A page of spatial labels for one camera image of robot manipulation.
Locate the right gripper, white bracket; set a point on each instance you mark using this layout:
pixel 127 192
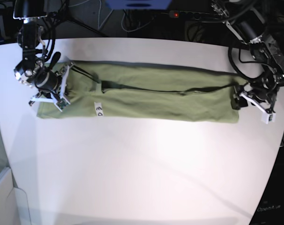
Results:
pixel 52 87

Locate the left gripper, white bracket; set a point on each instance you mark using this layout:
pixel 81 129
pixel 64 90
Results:
pixel 261 99

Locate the green T-shirt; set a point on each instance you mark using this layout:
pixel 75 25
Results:
pixel 147 91

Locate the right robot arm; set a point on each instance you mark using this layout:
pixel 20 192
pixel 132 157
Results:
pixel 36 67

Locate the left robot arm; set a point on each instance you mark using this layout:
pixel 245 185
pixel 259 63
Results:
pixel 249 27

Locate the blue box overhead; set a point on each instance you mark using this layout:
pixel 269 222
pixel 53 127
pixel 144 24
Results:
pixel 138 4

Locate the black power strip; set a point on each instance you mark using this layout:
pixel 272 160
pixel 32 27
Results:
pixel 189 15

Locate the black OpenArm base box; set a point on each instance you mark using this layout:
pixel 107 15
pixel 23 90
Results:
pixel 270 210

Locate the white bin at left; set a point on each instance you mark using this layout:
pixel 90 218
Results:
pixel 14 208

